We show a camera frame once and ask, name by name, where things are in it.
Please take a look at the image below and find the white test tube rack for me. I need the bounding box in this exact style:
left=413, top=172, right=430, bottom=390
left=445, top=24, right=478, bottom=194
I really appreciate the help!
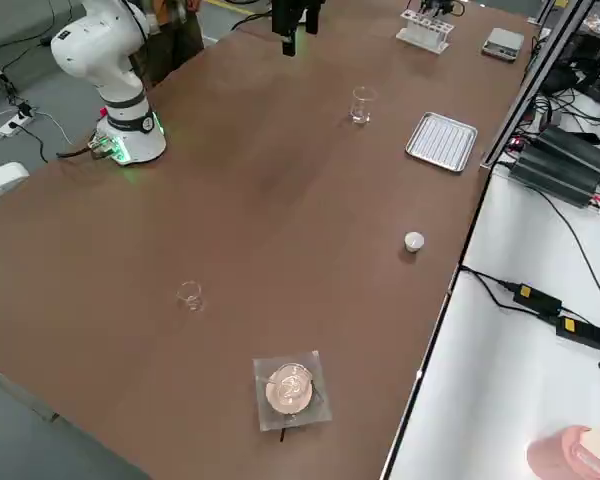
left=395, top=8, right=455, bottom=55

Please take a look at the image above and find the silver digital scale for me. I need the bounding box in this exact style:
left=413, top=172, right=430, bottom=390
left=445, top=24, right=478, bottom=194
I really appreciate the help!
left=481, top=27, right=526, bottom=64

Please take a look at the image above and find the person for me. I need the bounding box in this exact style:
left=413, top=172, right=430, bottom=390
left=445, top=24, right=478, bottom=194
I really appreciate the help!
left=144, top=0, right=206, bottom=87

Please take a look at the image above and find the ribbed metal tray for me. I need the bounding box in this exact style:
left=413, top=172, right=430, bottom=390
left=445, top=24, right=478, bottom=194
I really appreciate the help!
left=404, top=110, right=480, bottom=175

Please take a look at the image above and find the black power supply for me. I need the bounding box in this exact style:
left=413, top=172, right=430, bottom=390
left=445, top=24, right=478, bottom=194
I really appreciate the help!
left=534, top=124, right=600, bottom=177
left=508, top=147, right=600, bottom=210

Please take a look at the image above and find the white power strip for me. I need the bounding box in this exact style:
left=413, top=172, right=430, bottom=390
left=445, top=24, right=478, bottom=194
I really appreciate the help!
left=0, top=112, right=36, bottom=139

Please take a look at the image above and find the black power adapter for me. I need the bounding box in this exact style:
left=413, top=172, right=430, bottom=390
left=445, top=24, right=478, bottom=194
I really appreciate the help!
left=511, top=281, right=565, bottom=317
left=554, top=313, right=600, bottom=352

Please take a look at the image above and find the white box with warning label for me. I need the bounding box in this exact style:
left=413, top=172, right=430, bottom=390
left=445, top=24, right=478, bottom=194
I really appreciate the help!
left=0, top=161, right=31, bottom=209

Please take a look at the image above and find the round glass flask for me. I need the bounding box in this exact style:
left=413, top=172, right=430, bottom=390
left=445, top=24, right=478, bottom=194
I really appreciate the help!
left=263, top=362, right=315, bottom=416

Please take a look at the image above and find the pink cup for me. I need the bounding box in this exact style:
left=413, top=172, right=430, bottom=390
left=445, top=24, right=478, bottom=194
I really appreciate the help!
left=526, top=424, right=600, bottom=480

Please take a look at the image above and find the aluminium frame post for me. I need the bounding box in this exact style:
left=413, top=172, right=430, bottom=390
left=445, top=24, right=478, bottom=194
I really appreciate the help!
left=478, top=0, right=597, bottom=174

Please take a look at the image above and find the black power cable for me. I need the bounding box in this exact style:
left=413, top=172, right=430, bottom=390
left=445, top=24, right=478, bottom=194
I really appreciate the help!
left=55, top=132, right=112, bottom=162

